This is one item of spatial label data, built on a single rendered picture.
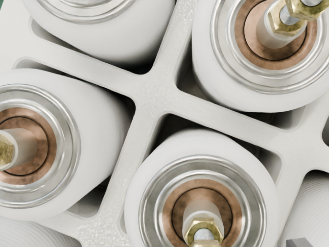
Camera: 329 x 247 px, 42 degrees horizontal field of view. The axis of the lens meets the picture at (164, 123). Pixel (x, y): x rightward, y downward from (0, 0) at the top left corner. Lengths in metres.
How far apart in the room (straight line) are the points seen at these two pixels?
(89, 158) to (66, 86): 0.05
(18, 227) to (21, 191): 0.08
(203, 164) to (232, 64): 0.06
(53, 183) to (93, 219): 0.08
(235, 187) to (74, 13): 0.14
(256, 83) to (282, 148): 0.09
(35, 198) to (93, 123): 0.06
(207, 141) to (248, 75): 0.05
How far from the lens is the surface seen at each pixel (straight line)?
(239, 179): 0.26
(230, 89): 0.26
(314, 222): 0.31
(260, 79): 0.26
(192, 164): 0.25
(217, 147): 0.26
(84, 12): 0.27
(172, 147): 0.26
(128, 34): 0.27
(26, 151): 0.26
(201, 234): 0.21
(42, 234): 0.36
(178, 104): 0.33
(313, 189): 0.36
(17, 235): 0.33
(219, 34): 0.26
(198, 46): 0.26
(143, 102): 0.33
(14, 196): 0.28
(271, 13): 0.23
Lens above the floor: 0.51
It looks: 86 degrees down
